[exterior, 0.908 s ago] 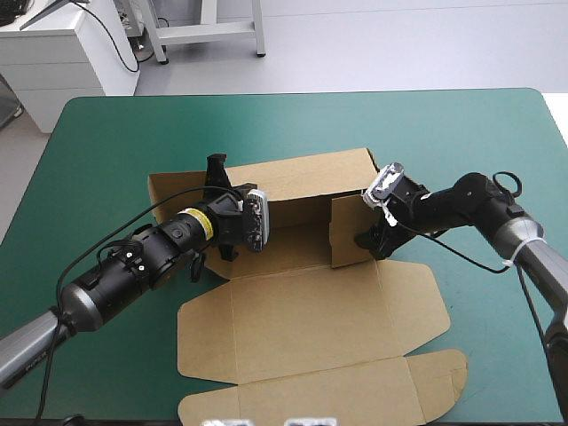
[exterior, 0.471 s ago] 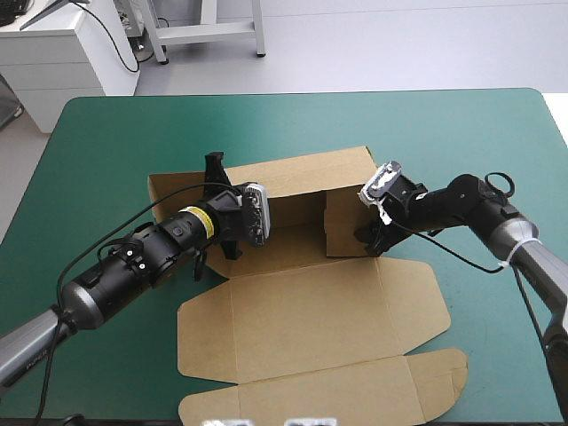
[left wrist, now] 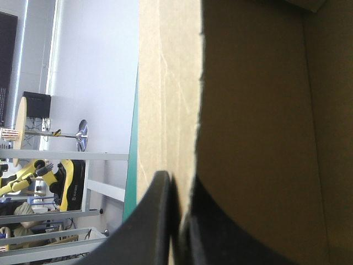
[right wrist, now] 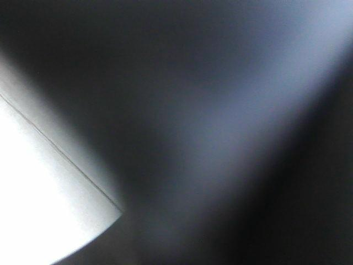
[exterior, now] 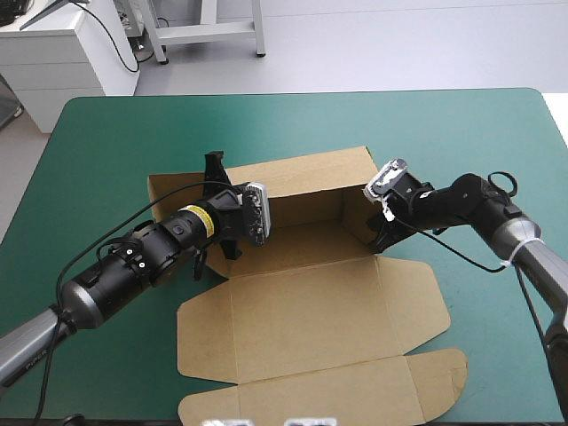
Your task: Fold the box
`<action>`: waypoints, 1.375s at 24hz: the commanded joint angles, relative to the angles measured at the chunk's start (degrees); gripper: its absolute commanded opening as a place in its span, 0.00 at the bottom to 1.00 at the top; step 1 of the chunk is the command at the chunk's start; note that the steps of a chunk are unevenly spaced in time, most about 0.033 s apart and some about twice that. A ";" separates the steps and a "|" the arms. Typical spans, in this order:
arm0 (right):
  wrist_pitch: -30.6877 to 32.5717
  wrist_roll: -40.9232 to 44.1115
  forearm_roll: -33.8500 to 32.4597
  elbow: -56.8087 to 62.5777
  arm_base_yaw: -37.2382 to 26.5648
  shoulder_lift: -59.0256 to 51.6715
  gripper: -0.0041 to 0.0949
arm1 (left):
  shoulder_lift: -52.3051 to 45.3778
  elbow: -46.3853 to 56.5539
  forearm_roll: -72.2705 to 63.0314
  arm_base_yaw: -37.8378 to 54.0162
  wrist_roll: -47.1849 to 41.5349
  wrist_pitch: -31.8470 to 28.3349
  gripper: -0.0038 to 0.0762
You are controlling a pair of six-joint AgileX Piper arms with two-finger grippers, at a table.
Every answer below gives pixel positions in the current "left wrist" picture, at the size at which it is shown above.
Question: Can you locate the brown cardboard box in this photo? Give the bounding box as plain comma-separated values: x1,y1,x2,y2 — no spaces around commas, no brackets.
136,0,353,265

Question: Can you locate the black box cabinet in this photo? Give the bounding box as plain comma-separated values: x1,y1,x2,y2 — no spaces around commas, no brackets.
22,91,52,119

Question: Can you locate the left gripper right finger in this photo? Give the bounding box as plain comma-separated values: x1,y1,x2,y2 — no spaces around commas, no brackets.
175,175,298,265

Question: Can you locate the yellow robot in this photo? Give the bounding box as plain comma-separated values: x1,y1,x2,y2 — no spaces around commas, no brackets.
0,158,56,197

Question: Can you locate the grey metal rack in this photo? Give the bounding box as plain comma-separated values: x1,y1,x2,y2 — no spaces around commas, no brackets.
0,149,130,265

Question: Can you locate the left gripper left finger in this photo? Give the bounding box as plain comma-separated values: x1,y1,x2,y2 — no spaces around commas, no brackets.
73,170,181,265

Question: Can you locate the dark wall display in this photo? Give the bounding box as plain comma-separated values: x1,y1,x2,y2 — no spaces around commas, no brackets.
0,10,18,128

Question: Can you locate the round wooden pedestal table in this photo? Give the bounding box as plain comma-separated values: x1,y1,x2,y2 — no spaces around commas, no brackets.
13,96,89,167

